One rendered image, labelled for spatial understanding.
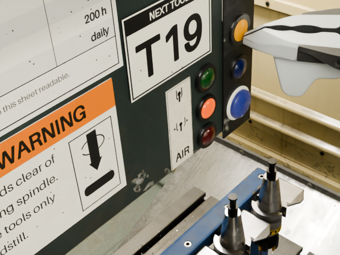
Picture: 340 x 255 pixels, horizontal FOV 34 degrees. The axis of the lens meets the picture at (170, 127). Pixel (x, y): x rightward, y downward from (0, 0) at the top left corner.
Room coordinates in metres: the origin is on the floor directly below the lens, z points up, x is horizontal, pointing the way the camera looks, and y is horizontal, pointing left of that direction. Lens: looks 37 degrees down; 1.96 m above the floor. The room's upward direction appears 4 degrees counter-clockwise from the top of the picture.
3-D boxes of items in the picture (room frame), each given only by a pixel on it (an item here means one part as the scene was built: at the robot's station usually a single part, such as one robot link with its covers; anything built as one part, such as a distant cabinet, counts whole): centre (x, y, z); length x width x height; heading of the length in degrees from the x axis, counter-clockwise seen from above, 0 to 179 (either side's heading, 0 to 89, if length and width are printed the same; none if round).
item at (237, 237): (0.64, -0.09, 1.26); 0.04 x 0.04 x 0.07
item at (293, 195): (0.75, -0.21, 1.21); 0.07 x 0.05 x 0.01; 45
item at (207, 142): (0.42, -0.04, 1.63); 0.02 x 0.01 x 0.02; 135
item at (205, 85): (0.42, -0.04, 1.69); 0.02 x 0.01 x 0.02; 135
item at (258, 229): (0.68, -0.13, 1.21); 0.07 x 0.05 x 0.01; 45
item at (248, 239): (0.64, -0.09, 1.21); 0.06 x 0.06 x 0.03
